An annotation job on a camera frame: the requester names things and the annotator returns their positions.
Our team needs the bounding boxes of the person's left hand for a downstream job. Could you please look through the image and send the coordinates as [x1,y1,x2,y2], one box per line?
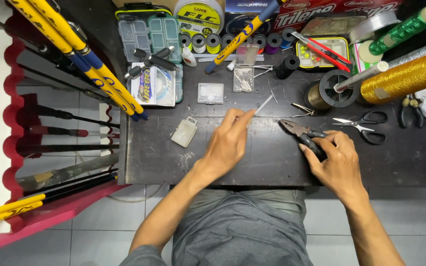
[201,109,257,179]

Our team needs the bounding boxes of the person's right hand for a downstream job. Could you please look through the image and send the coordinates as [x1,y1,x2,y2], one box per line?
[298,130,366,202]

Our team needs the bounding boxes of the thin clear plastic tube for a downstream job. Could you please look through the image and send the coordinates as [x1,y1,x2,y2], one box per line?
[254,95,275,116]

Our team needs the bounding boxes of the black handled combination pliers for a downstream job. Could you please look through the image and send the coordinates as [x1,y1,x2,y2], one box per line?
[279,119,328,162]

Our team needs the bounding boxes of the small white plastic case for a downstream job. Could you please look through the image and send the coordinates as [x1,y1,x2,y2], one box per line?
[171,116,198,149]

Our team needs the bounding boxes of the small clear flat box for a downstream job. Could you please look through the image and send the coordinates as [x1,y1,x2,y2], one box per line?
[197,83,225,105]

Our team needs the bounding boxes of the clear box of metal pins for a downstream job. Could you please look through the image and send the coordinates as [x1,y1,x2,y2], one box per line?
[233,44,260,93]

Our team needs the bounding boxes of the black spool of bronze line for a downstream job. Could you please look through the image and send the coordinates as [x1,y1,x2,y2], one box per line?
[304,69,361,112]

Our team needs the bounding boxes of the clear flat plastic strip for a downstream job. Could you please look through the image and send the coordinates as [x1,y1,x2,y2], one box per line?
[193,53,265,63]

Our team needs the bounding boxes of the small black yellow pliers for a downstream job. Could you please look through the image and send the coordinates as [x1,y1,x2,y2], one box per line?
[400,95,425,128]

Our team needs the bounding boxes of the fishing leader line packet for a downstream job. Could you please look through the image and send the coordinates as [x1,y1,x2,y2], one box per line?
[129,62,184,108]

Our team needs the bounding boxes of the white glue bottle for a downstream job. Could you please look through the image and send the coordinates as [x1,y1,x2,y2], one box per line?
[181,44,198,68]

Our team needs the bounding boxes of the white plastic rod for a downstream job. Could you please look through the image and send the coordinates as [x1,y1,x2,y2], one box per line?
[333,61,389,93]

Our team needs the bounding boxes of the person's gray shirt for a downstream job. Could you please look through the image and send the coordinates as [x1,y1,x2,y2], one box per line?
[120,192,314,266]

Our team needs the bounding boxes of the black thread spools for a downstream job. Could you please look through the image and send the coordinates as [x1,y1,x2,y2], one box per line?
[275,54,301,80]

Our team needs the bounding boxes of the row of small thread spools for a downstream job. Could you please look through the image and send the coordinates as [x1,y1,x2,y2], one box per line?
[178,27,297,55]

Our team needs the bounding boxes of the green white paper packet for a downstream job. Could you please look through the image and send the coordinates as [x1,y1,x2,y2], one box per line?
[349,41,373,75]

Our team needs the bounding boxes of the short yellow blue rod section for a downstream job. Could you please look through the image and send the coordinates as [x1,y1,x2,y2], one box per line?
[204,0,288,76]

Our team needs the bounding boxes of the black foam rod grips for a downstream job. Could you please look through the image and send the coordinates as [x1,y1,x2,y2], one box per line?
[124,47,179,80]

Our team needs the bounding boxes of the yellow rimmed bead tackle box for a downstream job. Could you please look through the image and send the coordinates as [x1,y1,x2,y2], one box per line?
[296,16,358,70]

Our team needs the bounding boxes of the gold thread cone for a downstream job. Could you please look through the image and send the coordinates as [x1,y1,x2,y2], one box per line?
[360,50,426,105]

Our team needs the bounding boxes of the red box cutter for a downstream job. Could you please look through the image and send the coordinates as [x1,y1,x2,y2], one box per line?
[291,31,353,73]

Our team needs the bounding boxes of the teal compartment box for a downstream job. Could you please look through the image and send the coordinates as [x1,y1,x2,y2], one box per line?
[147,16,183,64]

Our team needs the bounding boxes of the yellow label line spool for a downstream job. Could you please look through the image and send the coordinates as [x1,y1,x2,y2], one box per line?
[173,0,226,38]

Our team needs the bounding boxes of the dark blue line carton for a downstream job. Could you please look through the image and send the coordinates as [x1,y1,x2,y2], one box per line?
[224,0,284,37]

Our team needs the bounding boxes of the clear compartment box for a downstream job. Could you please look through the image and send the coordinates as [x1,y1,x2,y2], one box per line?
[118,18,151,63]

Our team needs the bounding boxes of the silver glitter thread cone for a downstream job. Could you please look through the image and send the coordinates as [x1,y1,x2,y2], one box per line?
[387,36,426,69]

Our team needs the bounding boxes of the silver ribbon spool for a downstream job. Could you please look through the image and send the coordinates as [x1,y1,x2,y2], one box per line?
[348,10,401,43]

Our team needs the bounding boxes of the green thread cone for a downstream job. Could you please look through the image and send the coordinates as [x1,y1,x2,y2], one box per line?
[358,0,426,64]

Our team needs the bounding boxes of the red fishing line carton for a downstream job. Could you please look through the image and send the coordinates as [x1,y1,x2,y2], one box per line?
[272,0,403,34]

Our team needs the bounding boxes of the black yellow rimmed case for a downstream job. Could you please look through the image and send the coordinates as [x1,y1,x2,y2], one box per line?
[115,2,173,21]

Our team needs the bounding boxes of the bundle of dark fishing rods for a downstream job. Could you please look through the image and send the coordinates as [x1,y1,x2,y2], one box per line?
[0,7,122,197]

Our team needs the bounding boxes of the long yellow blue fishing rod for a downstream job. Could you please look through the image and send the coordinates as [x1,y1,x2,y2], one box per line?
[6,0,141,122]
[26,0,150,121]

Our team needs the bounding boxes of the red scalloped rod rack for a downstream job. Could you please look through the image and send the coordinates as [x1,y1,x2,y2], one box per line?
[0,0,133,258]

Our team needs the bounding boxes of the yellow black fishing rod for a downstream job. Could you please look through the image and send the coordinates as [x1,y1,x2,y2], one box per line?
[0,174,119,221]
[0,177,119,230]

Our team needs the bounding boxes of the black handled scissors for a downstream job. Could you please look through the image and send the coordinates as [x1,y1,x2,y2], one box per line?
[332,110,389,145]

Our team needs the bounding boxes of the bent metal wire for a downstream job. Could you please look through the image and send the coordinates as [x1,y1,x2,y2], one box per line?
[253,65,275,78]

